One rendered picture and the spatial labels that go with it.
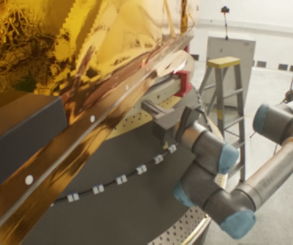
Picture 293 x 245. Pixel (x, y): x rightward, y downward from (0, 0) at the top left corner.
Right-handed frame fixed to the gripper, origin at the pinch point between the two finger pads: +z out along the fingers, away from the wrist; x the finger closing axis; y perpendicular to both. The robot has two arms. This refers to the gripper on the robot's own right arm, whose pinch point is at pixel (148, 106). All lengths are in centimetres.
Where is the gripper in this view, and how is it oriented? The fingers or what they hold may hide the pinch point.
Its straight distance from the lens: 67.5
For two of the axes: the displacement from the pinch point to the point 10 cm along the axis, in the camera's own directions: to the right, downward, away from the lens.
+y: -1.0, 7.9, 6.0
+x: 7.3, -3.5, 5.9
